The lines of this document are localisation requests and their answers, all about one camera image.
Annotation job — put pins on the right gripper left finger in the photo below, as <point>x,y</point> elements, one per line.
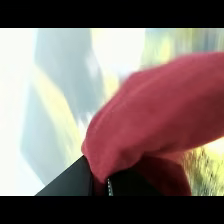
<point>73,182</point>

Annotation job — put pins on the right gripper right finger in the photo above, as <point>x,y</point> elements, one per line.
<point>130,185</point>

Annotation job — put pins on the red garment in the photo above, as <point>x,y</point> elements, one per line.
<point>160,116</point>

